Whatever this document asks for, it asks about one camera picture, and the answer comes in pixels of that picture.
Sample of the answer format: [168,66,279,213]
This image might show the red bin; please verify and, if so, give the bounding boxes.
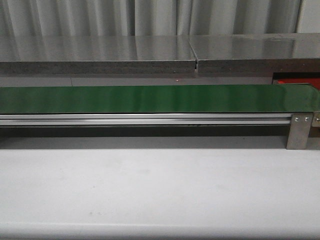
[272,78,320,90]

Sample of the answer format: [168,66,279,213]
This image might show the right grey stone countertop slab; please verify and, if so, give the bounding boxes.
[189,33,320,74]

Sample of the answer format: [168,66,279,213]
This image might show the grey stone countertop slab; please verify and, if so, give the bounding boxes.
[0,36,196,75]
[189,33,320,74]

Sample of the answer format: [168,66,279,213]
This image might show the aluminium conveyor side rail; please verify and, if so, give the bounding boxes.
[0,113,292,127]

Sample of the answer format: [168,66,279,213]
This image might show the grey pleated curtain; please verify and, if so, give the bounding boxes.
[0,0,302,37]

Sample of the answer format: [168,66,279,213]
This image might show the green conveyor belt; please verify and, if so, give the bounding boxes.
[0,84,320,115]

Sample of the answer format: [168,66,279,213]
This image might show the steel conveyor support bracket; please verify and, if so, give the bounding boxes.
[286,113,313,150]

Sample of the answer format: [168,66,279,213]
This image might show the left grey stone countertop slab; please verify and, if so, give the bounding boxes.
[0,36,196,75]

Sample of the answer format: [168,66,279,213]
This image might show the steel bracket at belt end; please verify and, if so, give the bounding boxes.
[312,111,320,128]

